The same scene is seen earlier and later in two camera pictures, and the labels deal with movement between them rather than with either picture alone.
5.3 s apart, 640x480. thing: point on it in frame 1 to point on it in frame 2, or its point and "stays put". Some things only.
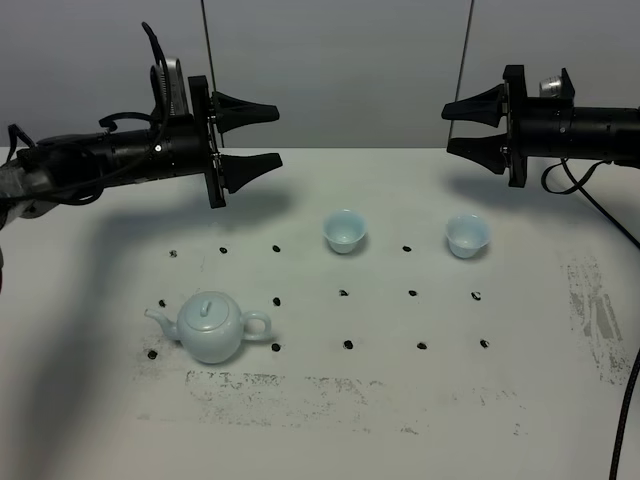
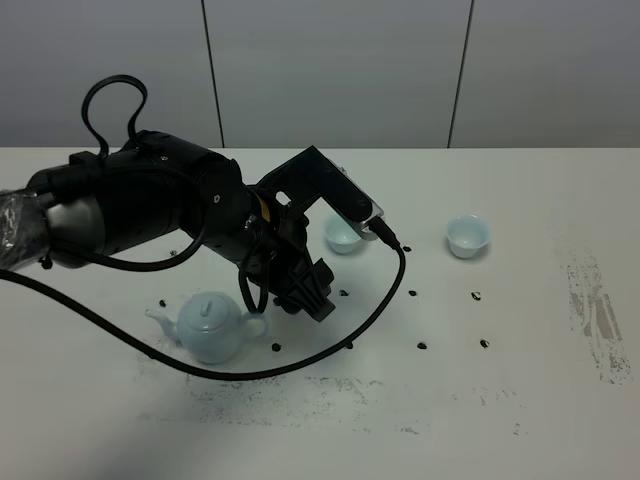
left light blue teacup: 343,228 stays put
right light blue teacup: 466,234 stays put
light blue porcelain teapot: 211,327 stays put
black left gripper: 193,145 to 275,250
